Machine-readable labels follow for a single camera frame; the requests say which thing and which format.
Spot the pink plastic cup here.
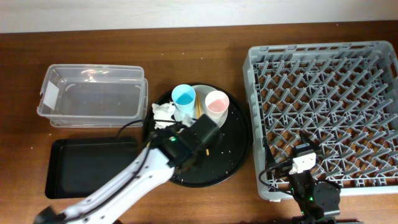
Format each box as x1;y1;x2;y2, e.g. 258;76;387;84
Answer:
205;91;229;119

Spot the grey dishwasher rack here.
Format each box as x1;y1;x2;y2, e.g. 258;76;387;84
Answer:
243;40;397;201

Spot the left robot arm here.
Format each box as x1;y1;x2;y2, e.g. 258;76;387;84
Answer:
34;126;220;223

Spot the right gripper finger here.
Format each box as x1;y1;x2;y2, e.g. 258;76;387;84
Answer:
263;138;275;165
299;130;321;153

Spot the blue plastic cup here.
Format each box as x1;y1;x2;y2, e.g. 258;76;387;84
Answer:
172;84;197;113

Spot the white napkin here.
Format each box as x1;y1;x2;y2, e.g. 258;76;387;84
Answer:
152;102;176;129

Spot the round black tray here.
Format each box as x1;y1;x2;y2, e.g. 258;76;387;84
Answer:
141;83;252;189

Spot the clear plastic bin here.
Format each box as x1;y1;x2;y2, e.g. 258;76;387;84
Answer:
37;64;148;128

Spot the wooden chopstick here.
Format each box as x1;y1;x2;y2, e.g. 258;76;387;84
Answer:
196;92;203;119
195;91;201;119

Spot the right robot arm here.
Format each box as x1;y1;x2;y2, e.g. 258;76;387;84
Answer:
258;131;341;224

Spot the black rectangular tray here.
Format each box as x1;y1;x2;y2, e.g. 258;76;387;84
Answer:
45;137;139;199

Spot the grey round plate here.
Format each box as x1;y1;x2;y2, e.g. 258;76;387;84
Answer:
174;85;228;128

